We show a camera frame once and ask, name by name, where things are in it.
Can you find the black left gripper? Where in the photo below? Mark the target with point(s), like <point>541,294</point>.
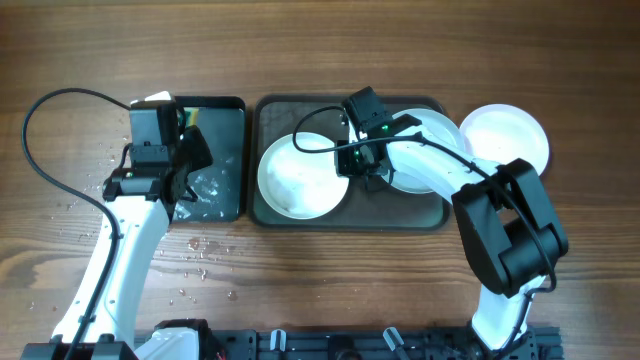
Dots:
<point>185,163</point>

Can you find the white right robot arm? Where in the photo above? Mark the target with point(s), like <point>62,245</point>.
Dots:
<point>510,231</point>

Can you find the small dark sponge tray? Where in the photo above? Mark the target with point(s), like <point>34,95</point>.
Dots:
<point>220,187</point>

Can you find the white plate stained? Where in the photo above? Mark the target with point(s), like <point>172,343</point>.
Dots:
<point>442,127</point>
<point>503,133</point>
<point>298,180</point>

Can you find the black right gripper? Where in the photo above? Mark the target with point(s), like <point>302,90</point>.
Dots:
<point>350,163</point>

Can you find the large dark plate tray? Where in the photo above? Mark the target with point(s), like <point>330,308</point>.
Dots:
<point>366,206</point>

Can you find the white plate front stained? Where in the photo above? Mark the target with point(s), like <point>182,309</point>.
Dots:
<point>503,133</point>

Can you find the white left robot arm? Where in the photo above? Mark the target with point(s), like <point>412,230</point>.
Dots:
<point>138,204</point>

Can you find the green yellow sponge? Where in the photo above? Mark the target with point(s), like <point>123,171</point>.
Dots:
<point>191,116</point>

